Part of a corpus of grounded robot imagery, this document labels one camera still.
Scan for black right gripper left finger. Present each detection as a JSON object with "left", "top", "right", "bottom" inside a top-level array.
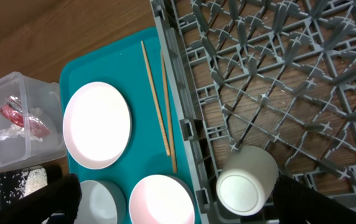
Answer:
[{"left": 0, "top": 174, "right": 82, "bottom": 223}]

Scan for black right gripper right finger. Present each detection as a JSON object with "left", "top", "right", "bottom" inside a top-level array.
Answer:
[{"left": 272, "top": 175, "right": 356, "bottom": 224}]

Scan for white rice grains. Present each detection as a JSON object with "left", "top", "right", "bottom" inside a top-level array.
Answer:
[{"left": 2, "top": 167, "right": 49, "bottom": 205}]

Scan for grey bowl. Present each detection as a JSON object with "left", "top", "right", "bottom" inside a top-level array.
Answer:
[{"left": 74, "top": 180, "right": 126, "bottom": 224}]

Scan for white ceramic cup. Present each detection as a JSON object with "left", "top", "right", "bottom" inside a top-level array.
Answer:
[{"left": 216, "top": 146, "right": 279, "bottom": 216}]

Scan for clear plastic wrap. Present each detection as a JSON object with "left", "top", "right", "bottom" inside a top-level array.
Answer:
[{"left": 0, "top": 117, "right": 43, "bottom": 142}]

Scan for red snack wrapper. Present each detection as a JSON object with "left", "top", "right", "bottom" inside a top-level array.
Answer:
[{"left": 0, "top": 95, "right": 51, "bottom": 138}]

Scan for clear plastic waste bin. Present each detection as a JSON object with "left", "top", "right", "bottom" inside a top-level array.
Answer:
[{"left": 0, "top": 72, "right": 67, "bottom": 172}]

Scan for grey plastic dishwasher rack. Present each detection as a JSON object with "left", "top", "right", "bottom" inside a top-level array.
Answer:
[{"left": 151, "top": 0, "right": 356, "bottom": 223}]

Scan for pink round plate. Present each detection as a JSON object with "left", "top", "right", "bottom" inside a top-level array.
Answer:
[{"left": 63, "top": 82, "right": 133, "bottom": 170}]

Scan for pink shallow bowl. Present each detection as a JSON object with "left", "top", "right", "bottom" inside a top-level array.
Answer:
[{"left": 129, "top": 174, "right": 196, "bottom": 224}]

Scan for teal plastic tray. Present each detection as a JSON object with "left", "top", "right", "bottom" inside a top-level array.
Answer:
[{"left": 59, "top": 27, "right": 202, "bottom": 224}]

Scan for right wooden chopstick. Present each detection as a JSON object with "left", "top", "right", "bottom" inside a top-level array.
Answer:
[{"left": 161, "top": 51, "right": 177, "bottom": 174}]

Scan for wooden chopstick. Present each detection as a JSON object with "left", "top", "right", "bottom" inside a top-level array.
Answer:
[
  {"left": 141, "top": 40, "right": 171, "bottom": 156},
  {"left": 161, "top": 51, "right": 177, "bottom": 174}
]

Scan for left wooden chopstick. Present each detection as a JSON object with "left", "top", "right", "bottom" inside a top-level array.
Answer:
[{"left": 141, "top": 40, "right": 171, "bottom": 156}]

